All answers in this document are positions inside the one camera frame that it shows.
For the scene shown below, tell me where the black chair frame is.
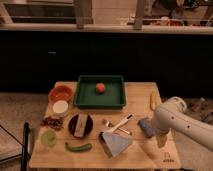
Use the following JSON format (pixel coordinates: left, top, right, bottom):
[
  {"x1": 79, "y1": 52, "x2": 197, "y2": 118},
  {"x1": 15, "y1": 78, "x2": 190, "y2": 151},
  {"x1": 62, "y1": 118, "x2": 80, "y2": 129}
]
[{"x1": 21, "y1": 122, "x2": 30, "y2": 171}]

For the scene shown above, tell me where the light green cup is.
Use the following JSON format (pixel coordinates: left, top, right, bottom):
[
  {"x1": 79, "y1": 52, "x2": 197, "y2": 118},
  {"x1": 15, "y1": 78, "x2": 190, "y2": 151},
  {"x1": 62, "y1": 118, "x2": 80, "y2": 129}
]
[{"x1": 41, "y1": 130, "x2": 56, "y2": 147}]

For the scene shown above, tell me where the blue sponge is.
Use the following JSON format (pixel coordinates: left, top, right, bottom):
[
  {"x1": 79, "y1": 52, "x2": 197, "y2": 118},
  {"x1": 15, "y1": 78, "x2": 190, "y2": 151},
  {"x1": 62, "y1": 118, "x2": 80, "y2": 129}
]
[{"x1": 138, "y1": 117, "x2": 154, "y2": 138}]

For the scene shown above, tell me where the white round cup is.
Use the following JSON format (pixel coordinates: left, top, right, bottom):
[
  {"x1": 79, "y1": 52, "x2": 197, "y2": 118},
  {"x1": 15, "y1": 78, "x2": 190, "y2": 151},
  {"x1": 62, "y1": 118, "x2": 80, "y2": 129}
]
[{"x1": 52, "y1": 100, "x2": 69, "y2": 117}]

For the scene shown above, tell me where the green plastic tray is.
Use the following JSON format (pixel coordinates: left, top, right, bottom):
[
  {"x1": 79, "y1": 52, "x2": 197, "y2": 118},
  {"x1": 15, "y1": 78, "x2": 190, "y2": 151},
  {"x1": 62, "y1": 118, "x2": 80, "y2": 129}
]
[{"x1": 74, "y1": 75, "x2": 126, "y2": 109}]

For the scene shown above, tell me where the orange bowl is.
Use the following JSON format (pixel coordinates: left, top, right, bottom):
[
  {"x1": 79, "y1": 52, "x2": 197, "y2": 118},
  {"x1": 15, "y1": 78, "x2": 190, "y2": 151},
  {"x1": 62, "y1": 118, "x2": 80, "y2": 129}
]
[{"x1": 48, "y1": 85, "x2": 72, "y2": 102}]

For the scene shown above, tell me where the dark round plate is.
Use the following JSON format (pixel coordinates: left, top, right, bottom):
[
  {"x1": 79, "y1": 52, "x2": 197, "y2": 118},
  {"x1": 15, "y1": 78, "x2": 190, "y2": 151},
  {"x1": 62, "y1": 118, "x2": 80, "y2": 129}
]
[{"x1": 68, "y1": 114, "x2": 93, "y2": 138}]

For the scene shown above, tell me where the red tomato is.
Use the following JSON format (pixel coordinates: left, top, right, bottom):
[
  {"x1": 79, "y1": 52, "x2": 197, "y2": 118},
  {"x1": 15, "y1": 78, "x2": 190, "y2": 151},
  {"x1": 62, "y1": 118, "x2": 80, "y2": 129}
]
[{"x1": 95, "y1": 83, "x2": 106, "y2": 94}]

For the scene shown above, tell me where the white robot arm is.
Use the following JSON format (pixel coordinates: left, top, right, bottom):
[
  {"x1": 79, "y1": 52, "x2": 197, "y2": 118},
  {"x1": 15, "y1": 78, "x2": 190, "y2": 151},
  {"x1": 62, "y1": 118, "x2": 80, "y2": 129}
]
[{"x1": 151, "y1": 97, "x2": 213, "y2": 151}]

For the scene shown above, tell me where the tan wooden block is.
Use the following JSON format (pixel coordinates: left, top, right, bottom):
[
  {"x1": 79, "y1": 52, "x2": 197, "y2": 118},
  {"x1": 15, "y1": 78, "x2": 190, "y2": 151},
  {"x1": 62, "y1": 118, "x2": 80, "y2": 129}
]
[{"x1": 74, "y1": 114, "x2": 88, "y2": 138}]

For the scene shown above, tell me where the green chili pepper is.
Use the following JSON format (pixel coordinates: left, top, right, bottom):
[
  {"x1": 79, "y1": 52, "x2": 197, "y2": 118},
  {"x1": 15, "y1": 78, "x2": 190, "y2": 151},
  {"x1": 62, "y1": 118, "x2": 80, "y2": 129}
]
[{"x1": 65, "y1": 142, "x2": 92, "y2": 152}]

